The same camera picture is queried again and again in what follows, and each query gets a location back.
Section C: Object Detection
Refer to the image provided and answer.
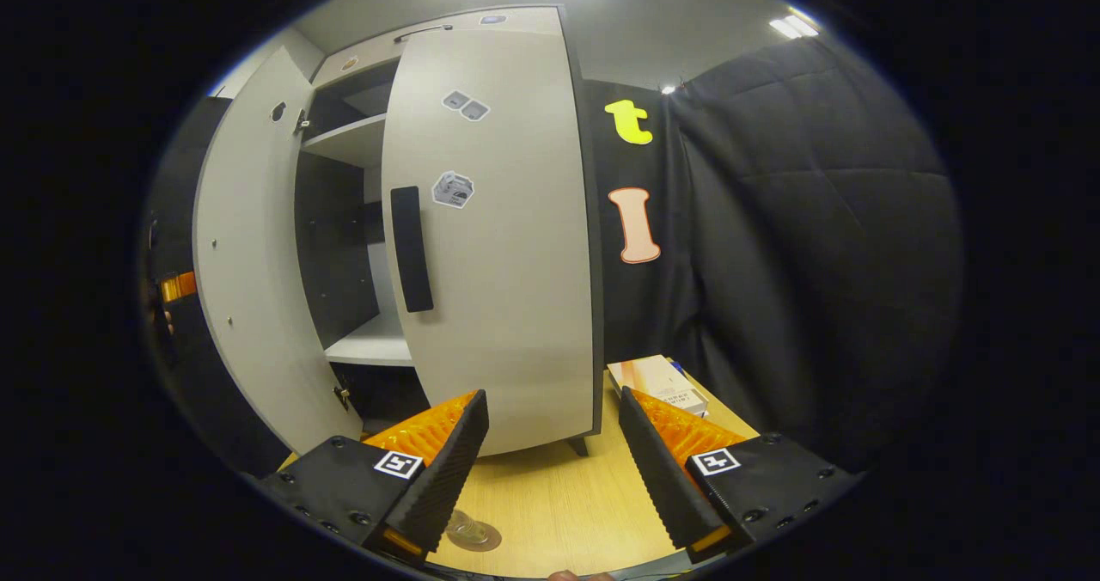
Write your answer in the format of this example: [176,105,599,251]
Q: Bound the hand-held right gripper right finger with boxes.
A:
[619,386,863,565]

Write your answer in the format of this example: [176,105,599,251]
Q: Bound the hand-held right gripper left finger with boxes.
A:
[256,389,491,565]

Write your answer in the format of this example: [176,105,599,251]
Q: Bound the round brown coaster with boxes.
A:
[445,523,503,553]

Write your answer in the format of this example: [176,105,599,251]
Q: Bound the grey cabinet door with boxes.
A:
[191,46,364,456]
[381,29,596,458]

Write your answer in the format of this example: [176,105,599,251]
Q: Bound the grey white cabinet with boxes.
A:
[295,4,605,459]

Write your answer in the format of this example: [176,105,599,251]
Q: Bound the white cabinet shelf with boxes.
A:
[302,113,388,170]

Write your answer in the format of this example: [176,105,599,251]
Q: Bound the grey cabinet drawer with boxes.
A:
[311,5,565,92]

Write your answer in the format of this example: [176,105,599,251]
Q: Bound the white orange book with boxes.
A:
[607,354,711,419]

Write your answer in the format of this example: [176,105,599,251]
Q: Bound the black backdrop cloth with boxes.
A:
[584,38,965,472]

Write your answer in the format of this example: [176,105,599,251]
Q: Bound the black door handle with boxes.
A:
[389,185,436,315]

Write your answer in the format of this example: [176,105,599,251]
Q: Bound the black drawer handle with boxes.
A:
[393,23,455,45]

